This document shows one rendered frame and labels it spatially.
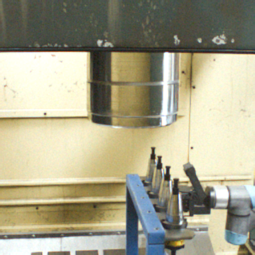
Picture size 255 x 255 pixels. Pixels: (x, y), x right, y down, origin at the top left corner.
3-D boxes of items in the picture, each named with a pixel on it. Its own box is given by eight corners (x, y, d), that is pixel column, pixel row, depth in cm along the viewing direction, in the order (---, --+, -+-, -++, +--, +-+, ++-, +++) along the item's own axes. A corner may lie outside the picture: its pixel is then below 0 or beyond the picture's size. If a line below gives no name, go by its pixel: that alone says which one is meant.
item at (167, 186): (155, 202, 123) (156, 177, 121) (170, 201, 124) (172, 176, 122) (159, 207, 119) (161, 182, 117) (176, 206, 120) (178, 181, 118)
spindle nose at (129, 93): (80, 115, 87) (80, 50, 84) (163, 113, 91) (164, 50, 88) (93, 131, 72) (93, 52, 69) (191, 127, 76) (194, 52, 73)
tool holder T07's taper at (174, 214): (164, 216, 113) (165, 190, 111) (182, 216, 113) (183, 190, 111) (166, 224, 108) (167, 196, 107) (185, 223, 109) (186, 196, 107)
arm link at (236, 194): (259, 215, 146) (263, 189, 144) (226, 215, 144) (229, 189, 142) (251, 206, 153) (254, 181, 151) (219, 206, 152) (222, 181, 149)
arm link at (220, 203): (229, 189, 142) (221, 181, 150) (214, 189, 142) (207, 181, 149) (226, 212, 144) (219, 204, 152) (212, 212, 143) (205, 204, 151)
